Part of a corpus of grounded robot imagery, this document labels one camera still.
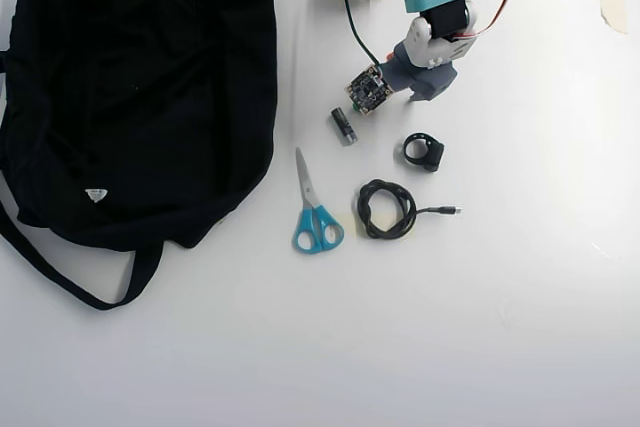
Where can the camera circuit board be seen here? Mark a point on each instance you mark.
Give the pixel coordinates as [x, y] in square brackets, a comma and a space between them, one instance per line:
[369, 89]

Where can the black fabric bag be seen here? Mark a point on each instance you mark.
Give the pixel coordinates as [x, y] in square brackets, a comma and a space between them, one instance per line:
[140, 97]

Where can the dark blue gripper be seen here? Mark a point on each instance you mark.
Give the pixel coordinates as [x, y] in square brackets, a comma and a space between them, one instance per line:
[429, 87]

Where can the black AA battery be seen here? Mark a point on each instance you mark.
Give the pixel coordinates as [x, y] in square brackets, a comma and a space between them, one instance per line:
[343, 125]

